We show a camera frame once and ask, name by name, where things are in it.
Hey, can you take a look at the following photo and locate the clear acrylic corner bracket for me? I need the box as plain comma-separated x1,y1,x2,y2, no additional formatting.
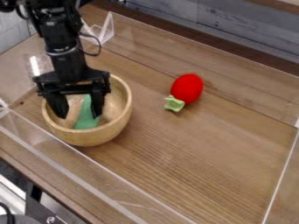
81,12,115,45

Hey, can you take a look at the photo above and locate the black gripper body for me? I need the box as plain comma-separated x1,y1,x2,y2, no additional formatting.
33,51,111,96

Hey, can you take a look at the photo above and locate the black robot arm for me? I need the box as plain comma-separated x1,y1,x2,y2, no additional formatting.
0,0,111,118

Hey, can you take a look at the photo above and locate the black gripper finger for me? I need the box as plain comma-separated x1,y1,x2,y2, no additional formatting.
46,93,70,119
91,89,105,117

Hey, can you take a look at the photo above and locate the black metal stand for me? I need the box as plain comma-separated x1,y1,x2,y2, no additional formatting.
0,182,69,224

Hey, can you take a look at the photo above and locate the black cable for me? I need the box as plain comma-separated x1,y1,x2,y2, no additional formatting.
75,31,103,57

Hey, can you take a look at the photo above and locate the brown wooden bowl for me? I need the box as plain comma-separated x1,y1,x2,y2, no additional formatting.
42,75,133,147

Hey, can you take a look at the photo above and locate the green rectangular block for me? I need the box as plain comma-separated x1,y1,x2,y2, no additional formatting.
75,94,101,130

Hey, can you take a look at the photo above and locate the clear acrylic tray wall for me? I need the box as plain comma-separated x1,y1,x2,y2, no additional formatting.
0,101,196,224

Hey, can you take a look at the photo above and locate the red toy strawberry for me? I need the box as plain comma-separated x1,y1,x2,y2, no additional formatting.
165,73,205,112

